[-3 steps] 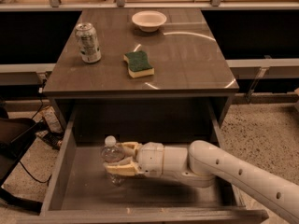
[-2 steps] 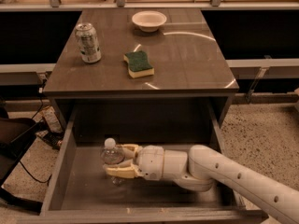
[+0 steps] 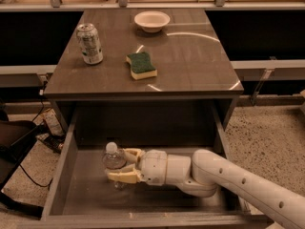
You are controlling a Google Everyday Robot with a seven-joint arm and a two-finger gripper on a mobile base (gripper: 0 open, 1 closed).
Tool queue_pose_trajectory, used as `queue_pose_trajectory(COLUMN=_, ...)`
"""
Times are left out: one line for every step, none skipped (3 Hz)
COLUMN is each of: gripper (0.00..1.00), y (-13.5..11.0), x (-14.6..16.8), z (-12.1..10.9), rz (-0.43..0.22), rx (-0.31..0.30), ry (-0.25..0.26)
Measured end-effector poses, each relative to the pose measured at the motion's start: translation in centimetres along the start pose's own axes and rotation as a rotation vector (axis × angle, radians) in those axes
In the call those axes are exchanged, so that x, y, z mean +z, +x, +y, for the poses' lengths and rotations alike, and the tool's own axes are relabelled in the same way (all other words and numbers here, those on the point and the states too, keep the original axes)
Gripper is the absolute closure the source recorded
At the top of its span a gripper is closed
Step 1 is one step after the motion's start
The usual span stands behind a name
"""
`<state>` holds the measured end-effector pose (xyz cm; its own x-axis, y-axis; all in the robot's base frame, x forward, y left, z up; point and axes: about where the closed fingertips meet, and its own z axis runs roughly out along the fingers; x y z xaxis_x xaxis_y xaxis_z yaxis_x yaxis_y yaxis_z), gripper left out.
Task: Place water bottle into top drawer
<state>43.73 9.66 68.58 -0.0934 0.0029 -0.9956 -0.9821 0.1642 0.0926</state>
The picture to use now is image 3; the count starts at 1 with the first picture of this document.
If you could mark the open grey top drawer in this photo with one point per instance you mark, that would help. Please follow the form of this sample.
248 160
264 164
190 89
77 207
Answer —
81 197

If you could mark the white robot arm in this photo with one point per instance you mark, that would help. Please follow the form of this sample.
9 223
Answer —
199 175

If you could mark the grey cabinet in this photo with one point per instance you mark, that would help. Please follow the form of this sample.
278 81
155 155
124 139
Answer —
177 81

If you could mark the silver soda can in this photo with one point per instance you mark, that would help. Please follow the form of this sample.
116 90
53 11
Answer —
88 39

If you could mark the green and yellow sponge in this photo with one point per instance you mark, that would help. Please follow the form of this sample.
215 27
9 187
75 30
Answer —
141 66

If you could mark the black chair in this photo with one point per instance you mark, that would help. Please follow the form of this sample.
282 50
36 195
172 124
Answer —
16 140

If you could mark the clear plastic water bottle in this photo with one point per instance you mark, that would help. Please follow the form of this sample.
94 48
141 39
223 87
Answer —
113 158

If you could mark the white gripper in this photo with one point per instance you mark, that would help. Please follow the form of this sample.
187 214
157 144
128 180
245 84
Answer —
153 167

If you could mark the clear acrylic bracket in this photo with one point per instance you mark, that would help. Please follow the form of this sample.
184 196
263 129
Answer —
264 77

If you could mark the white paper bowl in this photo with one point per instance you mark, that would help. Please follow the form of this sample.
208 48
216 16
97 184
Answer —
152 21

